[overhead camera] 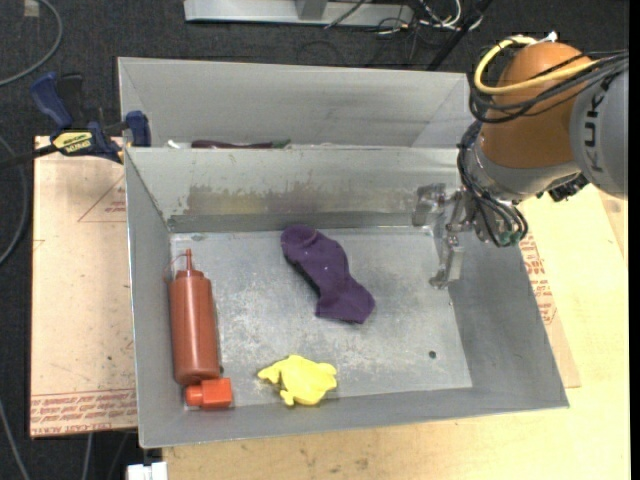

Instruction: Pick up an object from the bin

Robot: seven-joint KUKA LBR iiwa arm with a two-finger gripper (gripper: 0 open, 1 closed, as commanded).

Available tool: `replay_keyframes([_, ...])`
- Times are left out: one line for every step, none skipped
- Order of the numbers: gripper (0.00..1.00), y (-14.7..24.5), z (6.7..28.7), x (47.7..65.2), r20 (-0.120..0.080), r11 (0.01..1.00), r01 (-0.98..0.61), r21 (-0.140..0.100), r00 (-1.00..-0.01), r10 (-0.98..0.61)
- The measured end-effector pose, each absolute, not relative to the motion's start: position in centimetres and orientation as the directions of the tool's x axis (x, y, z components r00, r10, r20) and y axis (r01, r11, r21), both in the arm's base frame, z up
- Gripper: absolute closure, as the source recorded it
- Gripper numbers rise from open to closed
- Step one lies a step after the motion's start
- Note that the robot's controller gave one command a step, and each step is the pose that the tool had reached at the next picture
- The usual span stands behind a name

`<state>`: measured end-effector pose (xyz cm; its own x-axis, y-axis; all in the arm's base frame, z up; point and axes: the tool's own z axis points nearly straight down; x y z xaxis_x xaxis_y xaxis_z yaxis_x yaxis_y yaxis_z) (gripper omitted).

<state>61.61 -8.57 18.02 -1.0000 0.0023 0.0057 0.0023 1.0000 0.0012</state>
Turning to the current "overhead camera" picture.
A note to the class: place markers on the orange-red small block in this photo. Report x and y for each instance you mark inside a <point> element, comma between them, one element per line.
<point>215,393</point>

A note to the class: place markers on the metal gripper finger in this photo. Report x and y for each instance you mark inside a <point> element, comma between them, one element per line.
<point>429,204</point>
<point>450,263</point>

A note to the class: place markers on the grey metal bin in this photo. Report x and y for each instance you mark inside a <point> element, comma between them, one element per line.
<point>400,328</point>

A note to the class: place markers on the red-brown squeeze bottle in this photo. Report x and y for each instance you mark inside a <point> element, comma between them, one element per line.
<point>194,318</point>

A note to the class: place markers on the yellow flat toy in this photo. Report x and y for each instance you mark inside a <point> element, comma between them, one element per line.
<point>302,380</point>

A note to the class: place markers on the purple cloth sock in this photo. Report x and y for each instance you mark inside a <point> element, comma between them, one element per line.
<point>330,273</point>

